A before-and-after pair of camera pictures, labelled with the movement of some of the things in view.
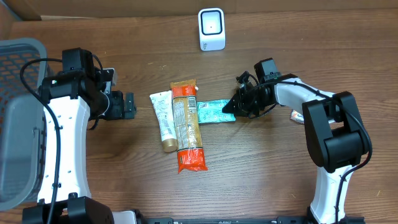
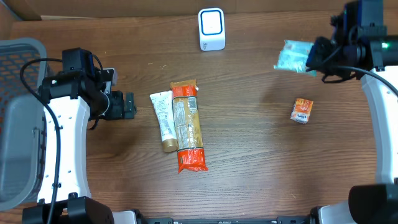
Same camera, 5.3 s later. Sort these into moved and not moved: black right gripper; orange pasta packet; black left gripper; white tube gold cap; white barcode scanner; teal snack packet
Moved: black right gripper; teal snack packet
Not moved: white barcode scanner; orange pasta packet; black left gripper; white tube gold cap
